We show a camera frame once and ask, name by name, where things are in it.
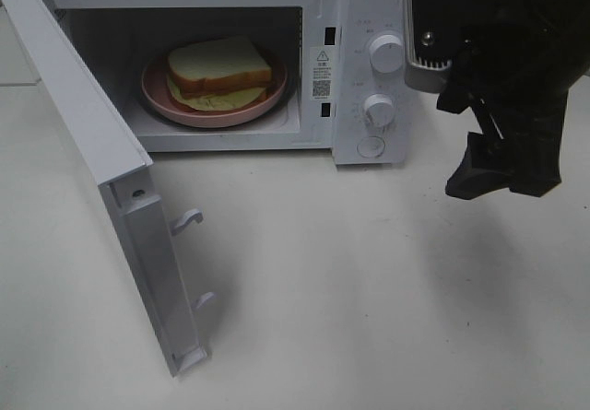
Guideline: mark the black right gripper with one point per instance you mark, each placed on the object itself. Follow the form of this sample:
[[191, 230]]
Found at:
[[519, 145]]

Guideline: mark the white microwave knob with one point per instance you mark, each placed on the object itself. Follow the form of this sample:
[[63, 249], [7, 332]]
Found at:
[[386, 53], [379, 110]]

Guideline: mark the round door release button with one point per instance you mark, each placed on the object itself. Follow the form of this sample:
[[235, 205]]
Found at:
[[371, 147]]

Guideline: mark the white bread sandwich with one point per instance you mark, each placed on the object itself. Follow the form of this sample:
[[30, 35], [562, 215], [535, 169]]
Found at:
[[220, 75]]

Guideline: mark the pink round plate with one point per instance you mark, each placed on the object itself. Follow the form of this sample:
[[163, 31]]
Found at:
[[156, 90]]

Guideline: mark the white microwave door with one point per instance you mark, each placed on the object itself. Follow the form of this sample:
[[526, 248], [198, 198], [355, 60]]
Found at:
[[120, 169]]

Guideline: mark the white warning label sticker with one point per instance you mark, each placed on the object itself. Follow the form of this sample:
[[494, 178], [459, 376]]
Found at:
[[321, 68]]

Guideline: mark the glass microwave turntable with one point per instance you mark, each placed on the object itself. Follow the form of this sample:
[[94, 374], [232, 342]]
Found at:
[[289, 92]]

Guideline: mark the white microwave oven body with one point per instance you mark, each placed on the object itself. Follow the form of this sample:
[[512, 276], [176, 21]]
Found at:
[[289, 29]]

